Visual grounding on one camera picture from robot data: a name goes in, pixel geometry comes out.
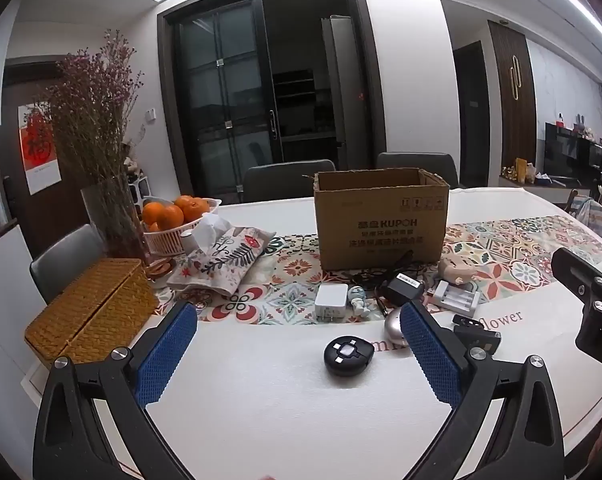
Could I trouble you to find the black power adapter with cable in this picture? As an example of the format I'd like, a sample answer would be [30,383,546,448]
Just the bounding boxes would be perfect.
[353,255,413,318]

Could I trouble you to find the brown cardboard box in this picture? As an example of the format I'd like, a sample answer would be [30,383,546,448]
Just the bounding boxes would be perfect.
[313,167,450,272]

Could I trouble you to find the woven rattan box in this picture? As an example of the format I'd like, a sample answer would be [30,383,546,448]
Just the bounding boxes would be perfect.
[24,258,160,368]

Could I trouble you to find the pile of oranges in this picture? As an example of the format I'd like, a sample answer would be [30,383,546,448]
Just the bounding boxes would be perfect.
[142,195,211,233]

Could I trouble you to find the round wooden coaster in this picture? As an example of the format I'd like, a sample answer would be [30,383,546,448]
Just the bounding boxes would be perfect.
[146,257,177,281]

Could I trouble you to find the dark interior door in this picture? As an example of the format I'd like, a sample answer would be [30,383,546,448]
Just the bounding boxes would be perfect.
[453,42,492,188]

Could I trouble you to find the beige doll figure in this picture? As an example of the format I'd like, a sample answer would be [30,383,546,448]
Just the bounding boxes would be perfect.
[438,255,476,286]

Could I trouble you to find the black television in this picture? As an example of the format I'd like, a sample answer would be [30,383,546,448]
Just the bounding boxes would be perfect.
[543,122,590,178]

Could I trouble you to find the wooden chair with striped cloth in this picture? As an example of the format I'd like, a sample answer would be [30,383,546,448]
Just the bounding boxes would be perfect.
[563,189,602,241]

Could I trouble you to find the white cube shelf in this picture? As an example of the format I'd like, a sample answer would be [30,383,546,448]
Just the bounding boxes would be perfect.
[126,172,155,206]

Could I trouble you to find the dried pink flowers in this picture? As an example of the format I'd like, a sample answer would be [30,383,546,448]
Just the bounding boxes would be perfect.
[36,30,147,186]

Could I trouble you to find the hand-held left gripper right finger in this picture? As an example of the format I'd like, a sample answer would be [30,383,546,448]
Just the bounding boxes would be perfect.
[399,301,566,480]

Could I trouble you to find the silver egg-shaped gadget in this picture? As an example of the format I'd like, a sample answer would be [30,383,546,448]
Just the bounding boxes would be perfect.
[383,308,407,346]

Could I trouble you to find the light grey chair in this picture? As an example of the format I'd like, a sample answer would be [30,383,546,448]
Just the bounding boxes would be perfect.
[30,224,107,305]

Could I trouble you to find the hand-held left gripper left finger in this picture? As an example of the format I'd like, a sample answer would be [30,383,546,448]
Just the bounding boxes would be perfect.
[32,301,198,480]

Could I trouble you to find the red wall poster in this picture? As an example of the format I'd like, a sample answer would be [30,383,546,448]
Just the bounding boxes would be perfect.
[17,102,62,196]

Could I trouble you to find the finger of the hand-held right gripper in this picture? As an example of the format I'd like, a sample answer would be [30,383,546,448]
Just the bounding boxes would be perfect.
[551,247,602,376]

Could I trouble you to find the black car key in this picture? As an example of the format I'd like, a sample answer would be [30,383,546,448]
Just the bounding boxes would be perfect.
[453,327,502,357]

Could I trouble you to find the white tissue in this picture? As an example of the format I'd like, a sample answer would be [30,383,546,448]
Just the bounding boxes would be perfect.
[180,212,232,256]

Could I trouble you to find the glass sliding door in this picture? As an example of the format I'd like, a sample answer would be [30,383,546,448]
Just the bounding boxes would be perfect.
[173,0,284,196]

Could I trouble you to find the white television cabinet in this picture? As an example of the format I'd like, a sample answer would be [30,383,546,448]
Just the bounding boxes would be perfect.
[498,175,592,192]

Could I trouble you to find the silver refrigerator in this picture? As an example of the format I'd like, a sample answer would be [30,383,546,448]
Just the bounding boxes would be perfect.
[321,15,362,157]

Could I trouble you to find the glass vase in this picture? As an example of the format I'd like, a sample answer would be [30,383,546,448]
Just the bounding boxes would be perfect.
[80,175,149,263]

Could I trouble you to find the black round gadget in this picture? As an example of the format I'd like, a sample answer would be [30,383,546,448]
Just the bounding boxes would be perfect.
[324,336,375,376]

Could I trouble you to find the wood cabinet with gold handle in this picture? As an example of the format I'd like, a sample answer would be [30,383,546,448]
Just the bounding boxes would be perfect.
[488,20,538,183]

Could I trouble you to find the white battery charger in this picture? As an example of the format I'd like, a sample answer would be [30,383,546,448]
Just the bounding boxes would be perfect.
[433,280,482,312]

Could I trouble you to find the dark grey dining chair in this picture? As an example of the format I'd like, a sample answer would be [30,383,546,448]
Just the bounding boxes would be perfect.
[242,160,337,203]
[376,152,459,190]

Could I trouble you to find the white plug adapter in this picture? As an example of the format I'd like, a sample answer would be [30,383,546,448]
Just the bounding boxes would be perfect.
[314,284,351,322]

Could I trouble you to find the white plastic fruit basket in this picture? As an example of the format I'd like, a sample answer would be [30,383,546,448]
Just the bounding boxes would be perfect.
[142,199,223,256]

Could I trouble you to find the small white blue figurine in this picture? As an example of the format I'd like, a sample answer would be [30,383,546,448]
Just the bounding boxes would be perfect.
[348,286,372,317]

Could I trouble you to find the brown wooden door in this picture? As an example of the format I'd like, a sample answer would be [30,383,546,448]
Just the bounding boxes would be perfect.
[0,57,82,256]

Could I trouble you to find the floral fabric tissue cover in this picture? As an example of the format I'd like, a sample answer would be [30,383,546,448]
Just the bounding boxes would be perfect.
[167,226,277,297]

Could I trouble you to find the patterned table runner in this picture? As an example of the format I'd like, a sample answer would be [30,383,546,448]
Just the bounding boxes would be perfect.
[153,215,602,323]

